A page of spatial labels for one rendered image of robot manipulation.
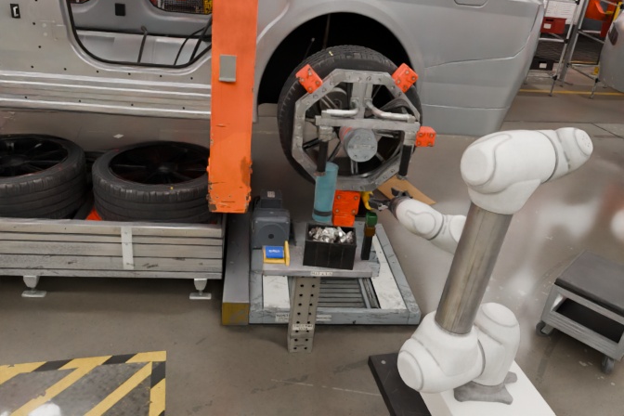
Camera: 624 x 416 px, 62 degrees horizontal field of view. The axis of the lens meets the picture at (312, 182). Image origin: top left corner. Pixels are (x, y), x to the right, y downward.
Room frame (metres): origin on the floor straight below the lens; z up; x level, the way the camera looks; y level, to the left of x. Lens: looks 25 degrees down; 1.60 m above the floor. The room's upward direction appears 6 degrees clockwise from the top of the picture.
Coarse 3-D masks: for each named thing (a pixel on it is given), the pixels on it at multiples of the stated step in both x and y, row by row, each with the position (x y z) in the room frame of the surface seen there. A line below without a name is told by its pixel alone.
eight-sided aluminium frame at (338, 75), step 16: (336, 80) 2.11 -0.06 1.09; (352, 80) 2.13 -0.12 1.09; (368, 80) 2.14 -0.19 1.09; (384, 80) 2.14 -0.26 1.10; (304, 96) 2.14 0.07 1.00; (320, 96) 2.11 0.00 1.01; (400, 96) 2.16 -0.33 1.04; (304, 112) 2.09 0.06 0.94; (416, 112) 2.17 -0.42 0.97; (304, 160) 2.10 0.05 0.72; (384, 176) 2.17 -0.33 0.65
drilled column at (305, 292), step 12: (300, 288) 1.69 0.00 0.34; (312, 288) 1.70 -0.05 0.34; (300, 300) 1.69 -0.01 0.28; (312, 300) 1.70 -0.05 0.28; (300, 312) 1.69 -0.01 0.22; (312, 312) 1.70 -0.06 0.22; (300, 324) 1.69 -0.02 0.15; (312, 324) 1.70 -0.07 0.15; (288, 336) 1.74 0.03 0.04; (300, 336) 1.69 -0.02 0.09; (312, 336) 1.70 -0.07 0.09; (288, 348) 1.70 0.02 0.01; (300, 348) 1.69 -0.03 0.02
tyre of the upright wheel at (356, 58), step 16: (336, 48) 2.36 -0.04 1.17; (352, 48) 2.34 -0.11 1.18; (368, 48) 2.41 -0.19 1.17; (304, 64) 2.33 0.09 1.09; (320, 64) 2.20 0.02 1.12; (336, 64) 2.20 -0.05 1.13; (352, 64) 2.21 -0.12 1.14; (368, 64) 2.22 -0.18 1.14; (384, 64) 2.23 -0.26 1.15; (288, 80) 2.34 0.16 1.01; (288, 96) 2.18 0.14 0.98; (416, 96) 2.26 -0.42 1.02; (288, 112) 2.17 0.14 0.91; (288, 128) 2.17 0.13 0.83; (288, 144) 2.17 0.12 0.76; (288, 160) 2.18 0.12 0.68; (304, 176) 2.19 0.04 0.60; (368, 176) 2.23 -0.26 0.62
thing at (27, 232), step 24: (0, 240) 1.85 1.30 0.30; (24, 240) 1.86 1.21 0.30; (48, 240) 1.88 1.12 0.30; (72, 240) 1.89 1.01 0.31; (96, 240) 1.90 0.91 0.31; (120, 240) 1.92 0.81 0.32; (144, 240) 1.94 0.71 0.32; (168, 240) 1.95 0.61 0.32; (192, 240) 1.97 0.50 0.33; (216, 240) 1.98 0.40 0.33
